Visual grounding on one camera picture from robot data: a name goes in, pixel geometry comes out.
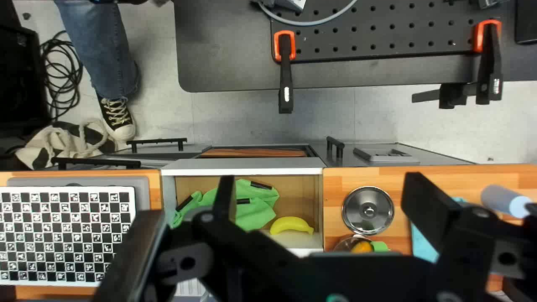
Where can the teal cloth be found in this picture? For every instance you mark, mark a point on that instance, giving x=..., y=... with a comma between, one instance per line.
x=426, y=248

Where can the wooden counter top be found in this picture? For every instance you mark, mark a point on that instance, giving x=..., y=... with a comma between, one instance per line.
x=437, y=176

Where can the black-white checkerboard calibration board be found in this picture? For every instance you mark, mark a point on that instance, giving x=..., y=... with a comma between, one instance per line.
x=62, y=235

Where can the person's leg in jeans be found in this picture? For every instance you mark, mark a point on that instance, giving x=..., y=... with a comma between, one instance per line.
x=103, y=43

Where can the white sink basin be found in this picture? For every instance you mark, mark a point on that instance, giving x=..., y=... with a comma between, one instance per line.
x=241, y=168

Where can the yellow toy corn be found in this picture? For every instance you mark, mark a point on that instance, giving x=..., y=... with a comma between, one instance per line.
x=364, y=245

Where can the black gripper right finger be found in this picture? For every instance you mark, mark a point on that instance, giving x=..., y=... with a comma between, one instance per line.
x=431, y=203

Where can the black sneaker with yellow laces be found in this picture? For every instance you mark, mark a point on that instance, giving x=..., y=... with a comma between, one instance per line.
x=119, y=117

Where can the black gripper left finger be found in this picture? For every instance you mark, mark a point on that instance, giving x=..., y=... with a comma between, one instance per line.
x=132, y=256

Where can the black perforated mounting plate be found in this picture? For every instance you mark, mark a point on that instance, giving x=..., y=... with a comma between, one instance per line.
x=387, y=27

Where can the green cloth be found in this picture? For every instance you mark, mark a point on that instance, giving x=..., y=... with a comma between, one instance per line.
x=253, y=206

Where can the aluminium bracket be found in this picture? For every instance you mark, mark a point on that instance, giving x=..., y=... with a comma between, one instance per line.
x=286, y=3

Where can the round metal bowl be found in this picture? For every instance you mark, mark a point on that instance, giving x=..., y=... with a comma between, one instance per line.
x=369, y=210

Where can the orange-black bar clamp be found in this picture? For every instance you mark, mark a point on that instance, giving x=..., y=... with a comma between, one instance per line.
x=488, y=60
x=286, y=72

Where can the black equipment case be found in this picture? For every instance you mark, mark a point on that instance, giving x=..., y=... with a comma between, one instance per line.
x=20, y=77

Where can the beige cloth bag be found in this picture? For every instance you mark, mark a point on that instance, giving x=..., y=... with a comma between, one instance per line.
x=62, y=142

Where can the grey-blue cup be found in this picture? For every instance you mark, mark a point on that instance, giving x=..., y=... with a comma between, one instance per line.
x=505, y=201

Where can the yellow toy banana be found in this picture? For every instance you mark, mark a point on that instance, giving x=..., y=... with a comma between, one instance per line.
x=291, y=225

